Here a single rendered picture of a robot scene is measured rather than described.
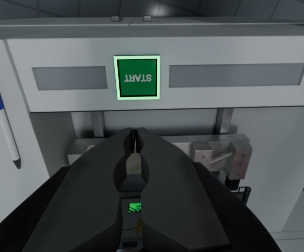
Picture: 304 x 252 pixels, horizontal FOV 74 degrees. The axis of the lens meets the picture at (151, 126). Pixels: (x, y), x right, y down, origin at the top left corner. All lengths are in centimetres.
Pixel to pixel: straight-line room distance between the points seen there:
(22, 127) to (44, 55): 11
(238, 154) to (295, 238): 51
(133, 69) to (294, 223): 81
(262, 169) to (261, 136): 11
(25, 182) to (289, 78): 43
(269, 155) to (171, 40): 43
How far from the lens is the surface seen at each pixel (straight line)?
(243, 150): 43
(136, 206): 51
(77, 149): 42
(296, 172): 69
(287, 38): 31
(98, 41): 26
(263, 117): 53
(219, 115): 46
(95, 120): 43
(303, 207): 101
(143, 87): 27
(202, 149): 41
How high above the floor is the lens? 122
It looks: 60 degrees down
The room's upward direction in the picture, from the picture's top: 175 degrees clockwise
